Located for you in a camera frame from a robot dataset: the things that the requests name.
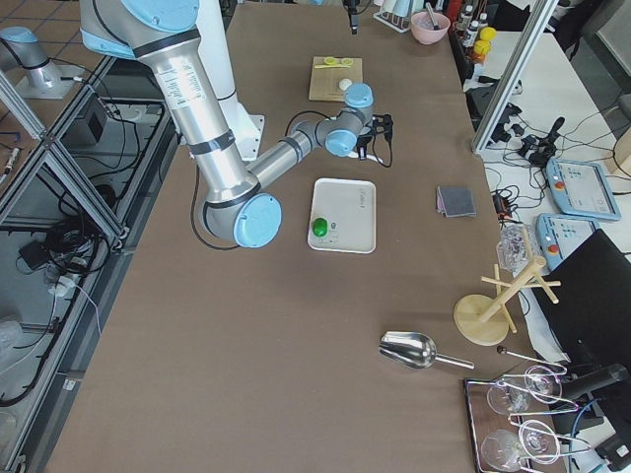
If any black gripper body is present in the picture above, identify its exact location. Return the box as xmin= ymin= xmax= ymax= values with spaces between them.
xmin=343 ymin=0 xmax=359 ymax=15
xmin=357 ymin=114 xmax=393 ymax=148

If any blue teach pendant far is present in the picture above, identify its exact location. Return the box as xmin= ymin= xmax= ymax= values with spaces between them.
xmin=545 ymin=158 xmax=621 ymax=221

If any clear glass jar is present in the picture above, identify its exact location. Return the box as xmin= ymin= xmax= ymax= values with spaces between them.
xmin=496 ymin=224 xmax=533 ymax=273

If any metal pestle in bowl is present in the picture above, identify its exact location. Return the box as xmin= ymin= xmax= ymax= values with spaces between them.
xmin=426 ymin=3 xmax=440 ymax=31

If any green lime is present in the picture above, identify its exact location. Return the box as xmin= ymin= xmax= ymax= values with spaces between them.
xmin=312 ymin=217 xmax=328 ymax=237

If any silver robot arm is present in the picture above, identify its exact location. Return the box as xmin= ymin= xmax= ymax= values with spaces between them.
xmin=1 ymin=7 xmax=135 ymax=100
xmin=80 ymin=1 xmax=374 ymax=248

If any grey folded cloth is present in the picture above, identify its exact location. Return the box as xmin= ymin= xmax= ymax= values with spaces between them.
xmin=436 ymin=186 xmax=477 ymax=218

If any blue teach pendant near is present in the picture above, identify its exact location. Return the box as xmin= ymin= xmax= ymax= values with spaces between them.
xmin=535 ymin=213 xmax=600 ymax=270

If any wooden mug tree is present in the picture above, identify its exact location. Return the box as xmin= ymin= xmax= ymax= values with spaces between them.
xmin=454 ymin=227 xmax=561 ymax=346

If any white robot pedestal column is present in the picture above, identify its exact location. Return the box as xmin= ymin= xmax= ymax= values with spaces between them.
xmin=179 ymin=1 xmax=264 ymax=163

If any black monitor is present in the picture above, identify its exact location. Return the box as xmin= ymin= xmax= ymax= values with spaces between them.
xmin=532 ymin=230 xmax=630 ymax=369

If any metal scoop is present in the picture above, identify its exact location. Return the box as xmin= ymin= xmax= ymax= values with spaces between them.
xmin=379 ymin=331 xmax=475 ymax=370

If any wooden cutting board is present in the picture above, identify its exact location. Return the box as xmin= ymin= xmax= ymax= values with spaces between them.
xmin=309 ymin=56 xmax=363 ymax=101

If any wine glass rack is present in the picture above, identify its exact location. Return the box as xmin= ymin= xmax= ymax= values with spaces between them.
xmin=462 ymin=365 xmax=591 ymax=472

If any blue teach pendant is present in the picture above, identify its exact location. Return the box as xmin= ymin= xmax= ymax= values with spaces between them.
xmin=545 ymin=158 xmax=621 ymax=221
xmin=535 ymin=213 xmax=600 ymax=270

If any cream rectangular tray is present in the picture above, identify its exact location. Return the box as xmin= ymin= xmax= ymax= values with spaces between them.
xmin=307 ymin=177 xmax=377 ymax=254

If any aluminium frame post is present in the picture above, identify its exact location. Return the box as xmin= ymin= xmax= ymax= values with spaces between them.
xmin=471 ymin=0 xmax=558 ymax=156

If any pink bowl with ice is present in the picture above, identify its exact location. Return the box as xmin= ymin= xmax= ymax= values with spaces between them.
xmin=410 ymin=11 xmax=451 ymax=44

